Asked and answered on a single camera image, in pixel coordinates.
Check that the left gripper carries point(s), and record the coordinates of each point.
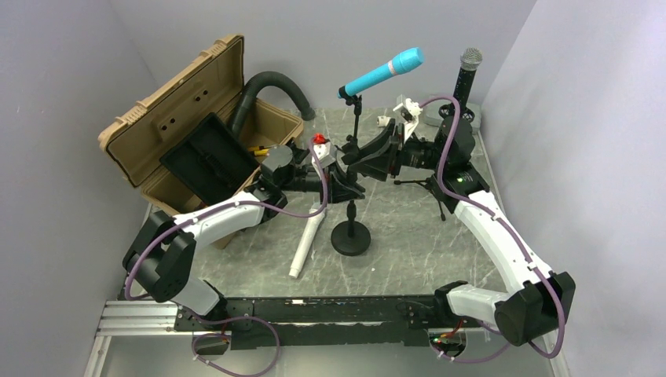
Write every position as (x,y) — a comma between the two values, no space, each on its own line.
(337,190)

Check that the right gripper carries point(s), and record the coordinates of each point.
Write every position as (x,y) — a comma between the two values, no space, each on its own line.
(375,162)

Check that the white microphone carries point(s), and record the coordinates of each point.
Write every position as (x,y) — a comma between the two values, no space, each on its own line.
(305,244)

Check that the black round-base mic stand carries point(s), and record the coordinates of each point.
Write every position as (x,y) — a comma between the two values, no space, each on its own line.
(350,237)

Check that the white pipe elbow fitting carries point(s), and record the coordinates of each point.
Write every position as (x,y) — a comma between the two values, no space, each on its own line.
(383,121)

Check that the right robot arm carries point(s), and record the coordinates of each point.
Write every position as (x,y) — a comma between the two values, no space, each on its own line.
(536,301)

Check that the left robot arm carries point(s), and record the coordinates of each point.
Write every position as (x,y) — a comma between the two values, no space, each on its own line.
(161,256)

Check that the black tripod stand centre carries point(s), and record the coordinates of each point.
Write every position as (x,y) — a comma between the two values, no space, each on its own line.
(356,119)

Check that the black tripod stand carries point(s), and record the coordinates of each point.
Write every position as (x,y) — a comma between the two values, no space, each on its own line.
(356,119)
(459,175)

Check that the cyan blue microphone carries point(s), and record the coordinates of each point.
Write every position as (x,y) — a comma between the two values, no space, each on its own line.
(402,63)

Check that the black tripod stand right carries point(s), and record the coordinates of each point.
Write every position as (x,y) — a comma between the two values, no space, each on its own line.
(459,175)

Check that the black glitter microphone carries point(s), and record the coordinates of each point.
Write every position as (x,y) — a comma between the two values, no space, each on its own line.
(470,60)

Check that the grey plastic case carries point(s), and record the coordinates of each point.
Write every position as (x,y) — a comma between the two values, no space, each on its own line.
(432,117)

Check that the black tray insert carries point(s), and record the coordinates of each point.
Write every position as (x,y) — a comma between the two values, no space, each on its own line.
(210,161)

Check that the tan plastic tool case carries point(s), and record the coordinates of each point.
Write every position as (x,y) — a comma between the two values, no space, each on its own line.
(135,141)

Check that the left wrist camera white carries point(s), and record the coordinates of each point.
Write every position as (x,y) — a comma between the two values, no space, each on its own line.
(324,150)

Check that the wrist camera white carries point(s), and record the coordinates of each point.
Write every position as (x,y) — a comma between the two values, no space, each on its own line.
(324,150)
(409,111)

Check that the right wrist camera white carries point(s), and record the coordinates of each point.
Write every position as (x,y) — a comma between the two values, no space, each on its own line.
(409,111)

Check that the yellow handled tool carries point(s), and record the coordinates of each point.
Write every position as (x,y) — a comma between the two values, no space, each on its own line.
(260,150)

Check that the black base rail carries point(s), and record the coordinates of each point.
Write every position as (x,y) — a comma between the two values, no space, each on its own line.
(346,320)

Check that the aluminium frame rail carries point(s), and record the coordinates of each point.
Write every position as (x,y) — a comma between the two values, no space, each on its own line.
(146,338)

